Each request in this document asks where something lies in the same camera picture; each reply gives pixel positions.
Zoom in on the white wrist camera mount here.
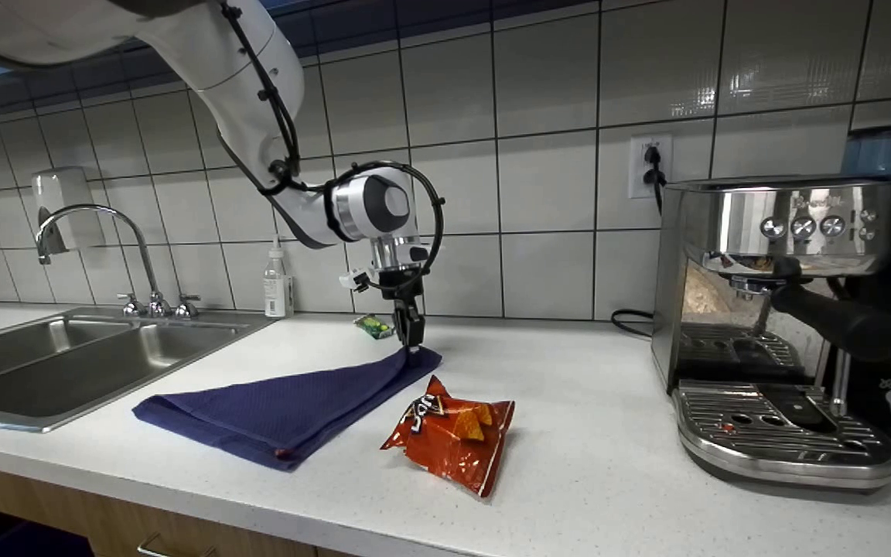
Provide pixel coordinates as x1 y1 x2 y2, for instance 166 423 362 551
339 270 381 291

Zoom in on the dark blue cloth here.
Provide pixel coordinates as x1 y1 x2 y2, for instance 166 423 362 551
132 347 444 469

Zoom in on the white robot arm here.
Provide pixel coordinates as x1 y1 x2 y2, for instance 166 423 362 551
0 0 421 247

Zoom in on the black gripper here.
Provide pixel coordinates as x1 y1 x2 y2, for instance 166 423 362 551
378 265 423 350

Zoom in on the chrome sink faucet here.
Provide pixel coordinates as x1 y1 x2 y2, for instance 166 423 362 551
31 200 204 321

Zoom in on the clear soap dispenser bottle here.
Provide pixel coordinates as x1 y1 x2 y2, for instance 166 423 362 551
263 239 289 318

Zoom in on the silver espresso machine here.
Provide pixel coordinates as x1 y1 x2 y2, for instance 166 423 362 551
654 173 891 492

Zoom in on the black power cable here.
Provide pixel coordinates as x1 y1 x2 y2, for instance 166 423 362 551
611 144 672 336

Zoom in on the stainless steel sink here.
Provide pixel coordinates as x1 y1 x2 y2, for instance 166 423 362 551
0 308 265 432

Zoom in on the white wall outlet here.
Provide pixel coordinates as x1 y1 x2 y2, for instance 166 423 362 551
627 136 672 197

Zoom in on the green snack wrapper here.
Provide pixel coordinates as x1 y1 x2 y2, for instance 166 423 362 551
357 317 393 339

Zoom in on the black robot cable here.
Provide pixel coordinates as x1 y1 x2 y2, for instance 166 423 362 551
221 0 448 281

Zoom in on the red chip bag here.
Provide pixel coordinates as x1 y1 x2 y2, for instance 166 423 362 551
384 378 513 498

